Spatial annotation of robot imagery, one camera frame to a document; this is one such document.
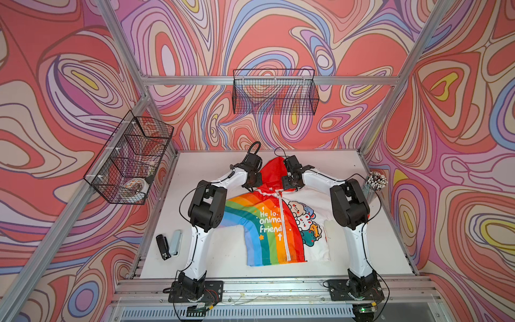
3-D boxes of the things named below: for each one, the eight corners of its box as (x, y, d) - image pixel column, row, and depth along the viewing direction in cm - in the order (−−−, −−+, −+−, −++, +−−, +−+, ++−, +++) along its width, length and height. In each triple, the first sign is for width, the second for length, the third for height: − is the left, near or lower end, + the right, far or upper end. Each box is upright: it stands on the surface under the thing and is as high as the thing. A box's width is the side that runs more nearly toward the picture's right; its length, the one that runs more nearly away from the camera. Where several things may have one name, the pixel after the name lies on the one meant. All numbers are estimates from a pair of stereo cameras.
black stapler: (163, 260, 82) (160, 258, 80) (158, 238, 88) (155, 236, 86) (171, 256, 83) (168, 254, 81) (165, 235, 89) (162, 232, 87)
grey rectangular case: (168, 256, 82) (166, 254, 80) (175, 232, 89) (173, 229, 87) (179, 256, 82) (177, 254, 80) (185, 232, 89) (183, 229, 87)
